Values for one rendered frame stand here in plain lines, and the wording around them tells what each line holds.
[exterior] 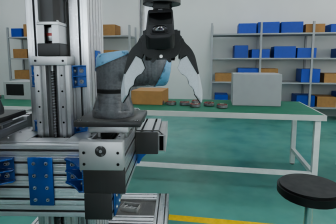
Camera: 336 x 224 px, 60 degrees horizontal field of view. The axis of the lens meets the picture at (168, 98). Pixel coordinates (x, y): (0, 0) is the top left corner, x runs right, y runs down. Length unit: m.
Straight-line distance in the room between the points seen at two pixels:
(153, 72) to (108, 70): 0.15
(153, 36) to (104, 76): 0.58
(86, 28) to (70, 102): 0.30
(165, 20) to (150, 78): 0.53
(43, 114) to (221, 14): 6.04
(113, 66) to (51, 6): 0.34
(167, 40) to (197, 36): 6.46
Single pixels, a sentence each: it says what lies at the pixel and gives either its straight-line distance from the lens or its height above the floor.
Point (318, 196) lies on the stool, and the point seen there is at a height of 0.56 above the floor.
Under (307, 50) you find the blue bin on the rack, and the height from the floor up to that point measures 1.43.
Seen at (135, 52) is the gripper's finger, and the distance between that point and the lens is 0.54.
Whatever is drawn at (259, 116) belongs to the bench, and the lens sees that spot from 2.80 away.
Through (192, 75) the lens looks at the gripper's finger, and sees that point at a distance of 0.54.
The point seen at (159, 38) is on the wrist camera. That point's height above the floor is 1.27.
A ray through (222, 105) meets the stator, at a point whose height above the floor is 0.78.
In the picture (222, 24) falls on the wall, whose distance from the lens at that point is 6.93.
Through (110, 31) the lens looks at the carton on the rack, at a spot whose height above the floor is 1.86.
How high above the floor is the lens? 1.24
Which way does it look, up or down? 7 degrees down
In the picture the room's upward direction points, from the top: straight up
